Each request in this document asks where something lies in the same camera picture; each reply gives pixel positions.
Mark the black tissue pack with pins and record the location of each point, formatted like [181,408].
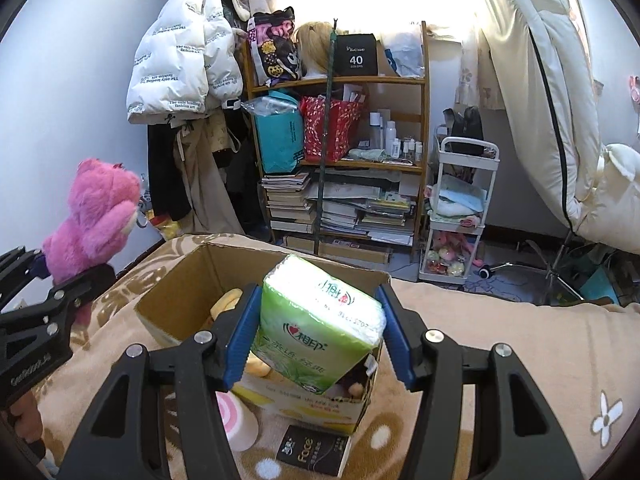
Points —
[310,452]

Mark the pile of small plush toys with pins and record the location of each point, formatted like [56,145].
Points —
[447,255]

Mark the white puffer jacket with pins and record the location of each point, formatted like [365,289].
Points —
[170,60]

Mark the yellow plush toy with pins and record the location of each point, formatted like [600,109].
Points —
[225,302]

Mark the stack of books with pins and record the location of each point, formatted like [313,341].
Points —
[287,202]

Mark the plastic bag with yellow items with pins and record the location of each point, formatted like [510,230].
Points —
[162,225]

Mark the black box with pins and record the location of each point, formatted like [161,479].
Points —
[357,55]

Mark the beige hanging coat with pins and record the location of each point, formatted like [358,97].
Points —
[205,195]

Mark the green tissue pack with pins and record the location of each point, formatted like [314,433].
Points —
[320,320]

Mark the dark hanging clothes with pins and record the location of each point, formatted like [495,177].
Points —
[162,170]

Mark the bamboo shelf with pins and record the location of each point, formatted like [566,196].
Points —
[350,80]

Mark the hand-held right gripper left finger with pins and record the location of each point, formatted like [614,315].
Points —
[240,340]

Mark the folded green towel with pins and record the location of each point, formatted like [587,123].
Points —
[367,154]

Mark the white plastic bag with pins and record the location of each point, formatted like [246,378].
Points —
[405,55]

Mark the cardboard box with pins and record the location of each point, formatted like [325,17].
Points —
[170,302]

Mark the pink swirl squishy cake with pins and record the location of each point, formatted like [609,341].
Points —
[240,425]

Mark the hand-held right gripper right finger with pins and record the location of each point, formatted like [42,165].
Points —
[395,335]

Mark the white rolling cart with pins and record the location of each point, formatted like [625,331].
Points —
[492,170]

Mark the row of white bottles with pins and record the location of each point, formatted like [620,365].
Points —
[395,142]

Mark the teal shopping bag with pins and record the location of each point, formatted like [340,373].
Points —
[280,140]

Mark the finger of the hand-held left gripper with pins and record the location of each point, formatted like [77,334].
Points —
[60,305]
[20,267]

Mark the red patterned bag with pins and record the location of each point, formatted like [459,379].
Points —
[325,130]

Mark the clear plastic bag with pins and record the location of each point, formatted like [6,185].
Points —
[270,105]

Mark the folded cloths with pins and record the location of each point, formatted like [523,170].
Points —
[457,197]

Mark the blonde wig on mannequin head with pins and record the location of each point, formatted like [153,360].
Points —
[312,45]

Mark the pile of papers and booklets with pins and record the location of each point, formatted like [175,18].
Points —
[365,215]

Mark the office chair with white cushion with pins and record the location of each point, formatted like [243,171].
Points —
[615,195]

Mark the person's left hand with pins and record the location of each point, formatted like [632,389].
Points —
[25,415]

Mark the black patterned tote bag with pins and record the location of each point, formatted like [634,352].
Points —
[272,45]

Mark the white gaming chair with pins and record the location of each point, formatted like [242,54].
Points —
[530,85]

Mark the pink plush bear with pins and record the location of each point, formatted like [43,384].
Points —
[95,220]

